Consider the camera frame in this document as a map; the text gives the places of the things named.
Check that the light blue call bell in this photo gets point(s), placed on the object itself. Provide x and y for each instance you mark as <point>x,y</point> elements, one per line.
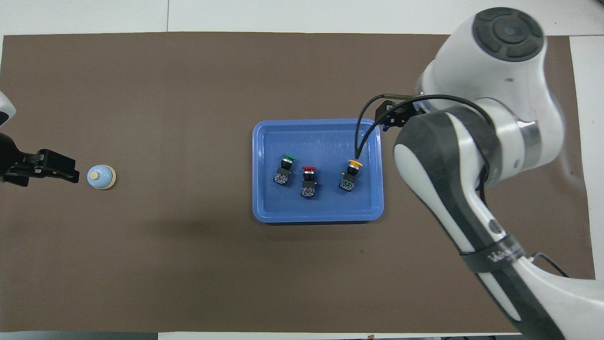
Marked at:
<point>100,178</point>

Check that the green mushroom push button switch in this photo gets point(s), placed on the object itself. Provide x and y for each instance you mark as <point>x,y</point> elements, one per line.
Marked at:
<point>283,175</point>

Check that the yellow mushroom push button switch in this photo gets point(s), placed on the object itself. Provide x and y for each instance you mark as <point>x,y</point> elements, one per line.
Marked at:
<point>348,182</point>

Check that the brown table mat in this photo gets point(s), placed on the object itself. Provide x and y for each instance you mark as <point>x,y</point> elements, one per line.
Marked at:
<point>188,274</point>

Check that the red mushroom push button switch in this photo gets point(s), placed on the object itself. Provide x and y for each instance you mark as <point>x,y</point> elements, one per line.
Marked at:
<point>308,186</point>

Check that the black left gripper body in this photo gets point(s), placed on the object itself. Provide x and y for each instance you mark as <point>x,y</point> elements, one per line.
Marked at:
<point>16,163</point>

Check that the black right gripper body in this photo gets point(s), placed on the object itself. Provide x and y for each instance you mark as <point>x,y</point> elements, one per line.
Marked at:
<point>396,113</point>

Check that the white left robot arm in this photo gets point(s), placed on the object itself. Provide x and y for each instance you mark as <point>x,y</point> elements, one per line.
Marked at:
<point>5,107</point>

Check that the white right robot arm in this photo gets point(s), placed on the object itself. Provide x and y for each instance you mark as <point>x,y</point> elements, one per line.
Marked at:
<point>500,71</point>

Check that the blue plastic tray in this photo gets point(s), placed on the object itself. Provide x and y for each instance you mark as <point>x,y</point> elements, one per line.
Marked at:
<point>321,141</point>

